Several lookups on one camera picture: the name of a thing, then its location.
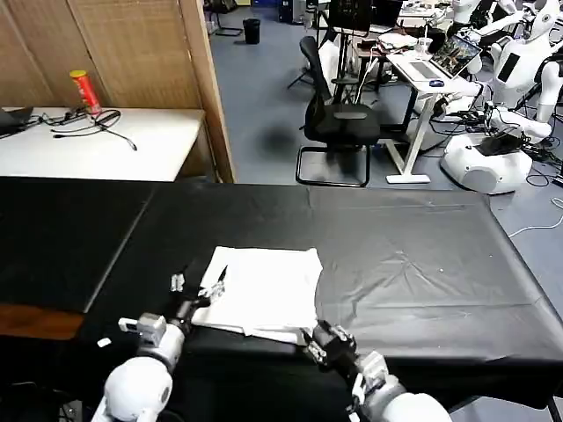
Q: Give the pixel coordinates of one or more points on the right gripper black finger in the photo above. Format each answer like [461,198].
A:
[346,337]
[316,351]

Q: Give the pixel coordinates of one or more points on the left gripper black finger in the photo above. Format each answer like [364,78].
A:
[214,292]
[177,282]

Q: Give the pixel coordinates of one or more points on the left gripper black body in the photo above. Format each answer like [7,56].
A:
[189,312]

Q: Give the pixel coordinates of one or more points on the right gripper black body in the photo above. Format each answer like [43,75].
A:
[338,351]

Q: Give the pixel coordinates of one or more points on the white shirt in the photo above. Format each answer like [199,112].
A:
[268,290]

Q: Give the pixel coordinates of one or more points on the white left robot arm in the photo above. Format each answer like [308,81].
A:
[136,387]

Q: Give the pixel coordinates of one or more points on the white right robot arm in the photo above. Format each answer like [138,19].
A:
[413,409]

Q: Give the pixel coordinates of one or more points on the large black table cover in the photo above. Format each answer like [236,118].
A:
[418,272]

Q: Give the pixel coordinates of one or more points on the small black table cover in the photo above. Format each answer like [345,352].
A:
[66,242]

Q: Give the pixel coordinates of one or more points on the white side table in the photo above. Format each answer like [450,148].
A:
[110,149]

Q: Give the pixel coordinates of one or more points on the red snack can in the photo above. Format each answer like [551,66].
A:
[87,92]

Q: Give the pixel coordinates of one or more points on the black office chair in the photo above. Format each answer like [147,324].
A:
[343,125]

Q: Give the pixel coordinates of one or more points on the white humanoid robot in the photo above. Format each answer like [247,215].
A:
[466,11]
[492,169]

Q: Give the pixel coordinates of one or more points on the black laptop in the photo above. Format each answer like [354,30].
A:
[13,119]

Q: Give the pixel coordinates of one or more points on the wooden folding screen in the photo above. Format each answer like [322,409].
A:
[132,48]

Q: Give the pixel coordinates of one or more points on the white plastic bag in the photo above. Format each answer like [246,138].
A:
[329,66]

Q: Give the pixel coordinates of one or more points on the white standing desk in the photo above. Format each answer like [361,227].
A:
[422,88]

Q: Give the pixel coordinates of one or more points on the black trash bin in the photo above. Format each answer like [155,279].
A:
[251,31]

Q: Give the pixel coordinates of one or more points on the blue computer mouse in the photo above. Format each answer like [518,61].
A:
[436,83]

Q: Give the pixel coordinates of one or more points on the clear cup with straw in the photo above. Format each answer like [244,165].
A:
[423,46]

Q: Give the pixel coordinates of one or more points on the pale folded cloth pile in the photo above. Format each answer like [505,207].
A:
[397,40]

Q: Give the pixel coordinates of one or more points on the open silver laptop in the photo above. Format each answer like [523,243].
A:
[455,55]

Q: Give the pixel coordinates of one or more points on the black monitor on stand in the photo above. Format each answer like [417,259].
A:
[349,15]

